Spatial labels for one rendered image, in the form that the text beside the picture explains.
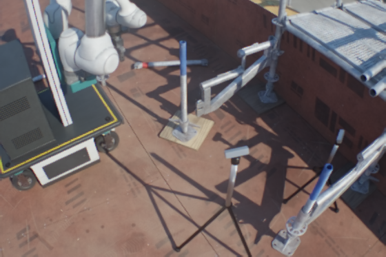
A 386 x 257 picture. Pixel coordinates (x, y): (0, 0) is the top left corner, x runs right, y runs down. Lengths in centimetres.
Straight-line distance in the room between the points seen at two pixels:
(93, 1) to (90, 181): 123
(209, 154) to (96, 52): 112
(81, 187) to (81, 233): 36
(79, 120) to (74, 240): 78
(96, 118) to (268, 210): 125
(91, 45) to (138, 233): 110
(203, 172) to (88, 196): 79
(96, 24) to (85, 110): 84
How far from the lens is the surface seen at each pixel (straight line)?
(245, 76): 235
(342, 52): 211
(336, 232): 210
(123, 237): 195
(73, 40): 168
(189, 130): 237
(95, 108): 221
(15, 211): 229
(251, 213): 201
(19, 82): 176
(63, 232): 206
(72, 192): 220
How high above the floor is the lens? 174
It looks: 43 degrees down
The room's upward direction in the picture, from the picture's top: straight up
